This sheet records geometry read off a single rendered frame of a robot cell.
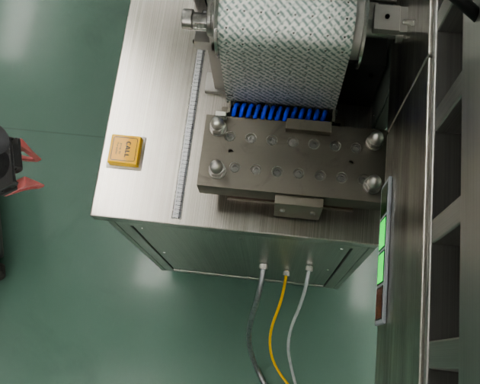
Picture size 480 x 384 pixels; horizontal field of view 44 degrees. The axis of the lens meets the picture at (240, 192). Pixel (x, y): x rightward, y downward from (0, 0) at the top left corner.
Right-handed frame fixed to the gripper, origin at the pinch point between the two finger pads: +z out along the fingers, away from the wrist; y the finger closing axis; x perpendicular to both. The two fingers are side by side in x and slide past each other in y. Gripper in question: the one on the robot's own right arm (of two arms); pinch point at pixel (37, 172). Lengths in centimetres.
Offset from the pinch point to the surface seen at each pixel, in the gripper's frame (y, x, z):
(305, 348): -44, 5, 118
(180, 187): -4.6, -16.6, 26.3
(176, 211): -10.1, -15.0, 25.4
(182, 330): -29, 42, 97
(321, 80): 3, -58, 20
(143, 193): -4.2, -9.2, 22.1
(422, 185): -28, -75, -2
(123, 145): 7.3, -8.1, 18.7
